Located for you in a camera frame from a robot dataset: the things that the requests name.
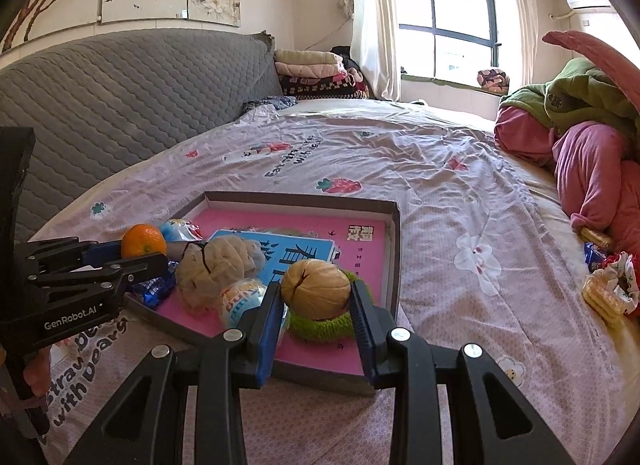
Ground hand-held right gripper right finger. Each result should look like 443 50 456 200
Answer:
349 279 577 465

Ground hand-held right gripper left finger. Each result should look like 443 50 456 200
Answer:
62 281 286 465

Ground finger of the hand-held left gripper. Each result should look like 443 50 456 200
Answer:
14 236 125 274
0 252 171 347

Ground orange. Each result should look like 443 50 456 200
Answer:
121 224 167 260

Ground egg toy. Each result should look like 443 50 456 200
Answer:
217 277 288 346
160 218 205 246

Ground green fuzzy scrunchie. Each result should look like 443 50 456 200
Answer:
287 267 373 343

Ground blue cookie packet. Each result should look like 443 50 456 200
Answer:
131 272 177 308

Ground peeled tangerine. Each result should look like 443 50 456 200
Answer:
280 258 352 321

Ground beige printed cloth scrunchie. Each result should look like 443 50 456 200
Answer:
176 236 268 316

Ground grey cardboard box tray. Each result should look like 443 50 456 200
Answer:
122 190 402 396

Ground person's left hand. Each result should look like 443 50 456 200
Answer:
0 345 53 413

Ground grey quilted headboard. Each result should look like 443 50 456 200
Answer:
0 28 286 246

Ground strawberry printed bed sheet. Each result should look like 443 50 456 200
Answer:
30 98 640 465

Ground blue patterned cloth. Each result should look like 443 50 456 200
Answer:
242 95 298 113

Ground yellow wafer pack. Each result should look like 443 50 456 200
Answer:
581 272 626 318

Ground blue snack packet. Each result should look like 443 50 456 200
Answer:
584 241 608 271

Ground yellow biscuit packet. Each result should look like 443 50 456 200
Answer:
580 226 616 251

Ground dark checkered folded blanket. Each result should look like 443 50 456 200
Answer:
280 70 371 100

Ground small snack wrappers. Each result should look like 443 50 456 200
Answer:
597 251 640 316

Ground pink folded blanket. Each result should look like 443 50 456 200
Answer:
275 61 346 78

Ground cream folded blanket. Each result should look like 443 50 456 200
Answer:
274 48 343 66

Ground pink quilt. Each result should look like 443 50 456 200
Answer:
494 105 640 318

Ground patterned cloth bundle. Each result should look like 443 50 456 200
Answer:
476 68 510 93

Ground black framed window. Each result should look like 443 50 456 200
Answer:
390 0 503 83

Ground green blanket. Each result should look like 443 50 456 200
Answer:
499 58 640 146

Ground cream curtain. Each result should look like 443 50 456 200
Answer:
500 0 541 96
347 0 401 102

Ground pink cushion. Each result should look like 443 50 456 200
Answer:
542 30 640 111

